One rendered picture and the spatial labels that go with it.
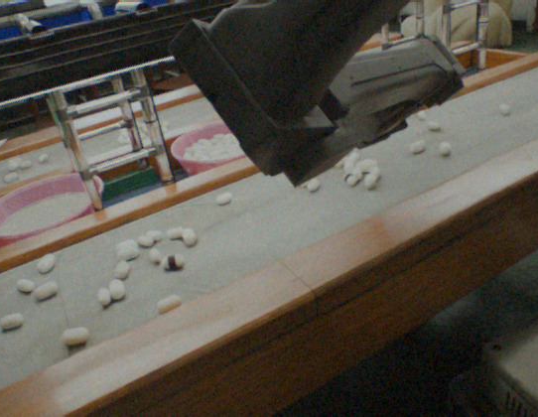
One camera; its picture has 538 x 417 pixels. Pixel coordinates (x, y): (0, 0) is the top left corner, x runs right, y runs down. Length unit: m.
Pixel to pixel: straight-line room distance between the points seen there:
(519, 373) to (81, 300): 0.74
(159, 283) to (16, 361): 0.22
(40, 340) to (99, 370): 0.16
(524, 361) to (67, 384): 0.74
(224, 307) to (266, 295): 0.06
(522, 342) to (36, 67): 0.92
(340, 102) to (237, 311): 0.34
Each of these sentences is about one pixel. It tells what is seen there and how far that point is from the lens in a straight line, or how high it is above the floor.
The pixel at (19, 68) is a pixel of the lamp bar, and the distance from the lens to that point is 0.72.
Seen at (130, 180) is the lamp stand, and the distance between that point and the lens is 1.22.
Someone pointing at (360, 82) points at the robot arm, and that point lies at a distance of 0.41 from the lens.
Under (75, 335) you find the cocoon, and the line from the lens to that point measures 0.68.
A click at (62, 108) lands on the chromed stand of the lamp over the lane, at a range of 0.91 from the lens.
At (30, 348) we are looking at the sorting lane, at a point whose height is 0.74.
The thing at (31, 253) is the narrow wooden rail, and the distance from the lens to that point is 0.93.
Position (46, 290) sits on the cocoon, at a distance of 0.80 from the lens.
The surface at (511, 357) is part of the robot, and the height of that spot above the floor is 0.47.
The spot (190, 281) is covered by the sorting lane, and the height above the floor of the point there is 0.74.
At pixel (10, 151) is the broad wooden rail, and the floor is 0.76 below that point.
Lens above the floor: 1.16
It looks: 30 degrees down
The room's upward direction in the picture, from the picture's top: 10 degrees counter-clockwise
